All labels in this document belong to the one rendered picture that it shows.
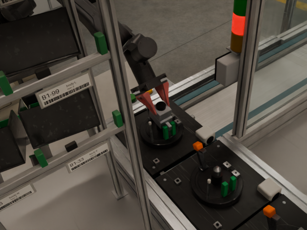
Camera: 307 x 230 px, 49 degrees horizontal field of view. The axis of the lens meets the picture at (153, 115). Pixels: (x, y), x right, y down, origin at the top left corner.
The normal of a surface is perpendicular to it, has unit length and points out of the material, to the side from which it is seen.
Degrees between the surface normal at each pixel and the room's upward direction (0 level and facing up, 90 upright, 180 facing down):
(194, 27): 0
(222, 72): 90
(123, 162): 0
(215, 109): 0
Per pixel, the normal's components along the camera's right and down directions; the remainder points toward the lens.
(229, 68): 0.56, 0.53
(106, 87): -0.08, -0.72
